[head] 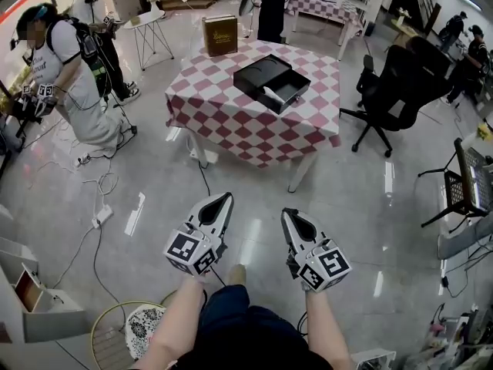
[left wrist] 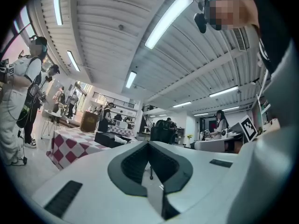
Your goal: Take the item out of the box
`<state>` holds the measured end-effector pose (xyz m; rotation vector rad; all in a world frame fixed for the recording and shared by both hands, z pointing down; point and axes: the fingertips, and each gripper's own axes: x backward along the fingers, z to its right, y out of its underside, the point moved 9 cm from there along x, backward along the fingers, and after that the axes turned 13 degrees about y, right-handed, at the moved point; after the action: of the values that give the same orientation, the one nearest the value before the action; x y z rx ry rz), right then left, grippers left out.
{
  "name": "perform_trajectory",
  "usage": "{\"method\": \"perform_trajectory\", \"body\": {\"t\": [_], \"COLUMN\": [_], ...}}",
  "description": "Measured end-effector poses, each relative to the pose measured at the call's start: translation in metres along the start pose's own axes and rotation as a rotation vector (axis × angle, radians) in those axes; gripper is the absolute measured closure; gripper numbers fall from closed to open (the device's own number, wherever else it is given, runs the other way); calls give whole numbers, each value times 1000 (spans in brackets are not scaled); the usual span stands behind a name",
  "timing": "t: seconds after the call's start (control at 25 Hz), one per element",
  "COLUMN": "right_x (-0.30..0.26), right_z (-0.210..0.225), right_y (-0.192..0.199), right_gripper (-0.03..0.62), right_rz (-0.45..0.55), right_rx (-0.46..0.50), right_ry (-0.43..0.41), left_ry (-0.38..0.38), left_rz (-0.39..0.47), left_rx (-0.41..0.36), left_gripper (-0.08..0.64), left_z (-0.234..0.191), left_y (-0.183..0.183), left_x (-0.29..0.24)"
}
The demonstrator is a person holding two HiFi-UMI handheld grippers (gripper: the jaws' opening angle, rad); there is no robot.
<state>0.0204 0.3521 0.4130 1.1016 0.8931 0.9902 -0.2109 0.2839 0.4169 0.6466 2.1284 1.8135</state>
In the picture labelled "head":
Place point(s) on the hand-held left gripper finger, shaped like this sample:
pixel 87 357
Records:
pixel 226 222
pixel 204 203

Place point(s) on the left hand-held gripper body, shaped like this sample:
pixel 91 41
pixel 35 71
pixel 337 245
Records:
pixel 185 251

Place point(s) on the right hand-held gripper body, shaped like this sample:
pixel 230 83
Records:
pixel 331 264

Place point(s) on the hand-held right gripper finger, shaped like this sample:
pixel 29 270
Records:
pixel 287 237
pixel 319 233

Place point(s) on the white cloth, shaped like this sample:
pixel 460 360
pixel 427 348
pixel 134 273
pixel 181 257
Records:
pixel 274 94

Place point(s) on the black drawer box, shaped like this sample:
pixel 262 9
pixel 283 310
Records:
pixel 262 69

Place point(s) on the person's right forearm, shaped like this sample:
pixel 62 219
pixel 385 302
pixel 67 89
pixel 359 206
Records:
pixel 327 330

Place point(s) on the person's left forearm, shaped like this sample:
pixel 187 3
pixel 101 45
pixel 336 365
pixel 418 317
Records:
pixel 169 330

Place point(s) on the brown book-shaped box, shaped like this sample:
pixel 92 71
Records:
pixel 219 35

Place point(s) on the person's beige shoe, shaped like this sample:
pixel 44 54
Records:
pixel 237 274

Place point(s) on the person's blue trousers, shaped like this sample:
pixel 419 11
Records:
pixel 225 303

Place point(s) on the floral print cushion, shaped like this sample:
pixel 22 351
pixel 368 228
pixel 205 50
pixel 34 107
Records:
pixel 144 330

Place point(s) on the white power strip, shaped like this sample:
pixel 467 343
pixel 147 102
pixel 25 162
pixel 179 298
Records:
pixel 102 216
pixel 82 160

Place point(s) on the person's black shirt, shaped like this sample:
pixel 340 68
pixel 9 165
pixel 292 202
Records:
pixel 250 345

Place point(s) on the gold rim round stool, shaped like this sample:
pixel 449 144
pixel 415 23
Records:
pixel 109 347

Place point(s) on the black metal mesh chair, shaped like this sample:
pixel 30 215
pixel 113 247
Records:
pixel 462 175

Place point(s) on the black office chair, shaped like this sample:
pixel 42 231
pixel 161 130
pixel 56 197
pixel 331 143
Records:
pixel 431 52
pixel 400 87

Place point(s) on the far checkered table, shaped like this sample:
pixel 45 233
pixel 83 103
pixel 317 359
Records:
pixel 342 48

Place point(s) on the round white side table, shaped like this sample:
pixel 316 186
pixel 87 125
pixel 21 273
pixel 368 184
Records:
pixel 144 19

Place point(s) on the white vase with flowers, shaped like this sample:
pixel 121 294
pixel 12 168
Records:
pixel 154 6
pixel 402 15

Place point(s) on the wooden step platform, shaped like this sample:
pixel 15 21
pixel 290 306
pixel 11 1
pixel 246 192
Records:
pixel 188 0

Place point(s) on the yellow round table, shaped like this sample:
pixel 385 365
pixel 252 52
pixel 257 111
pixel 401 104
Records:
pixel 404 33

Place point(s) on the white table frame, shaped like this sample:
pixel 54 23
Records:
pixel 300 173

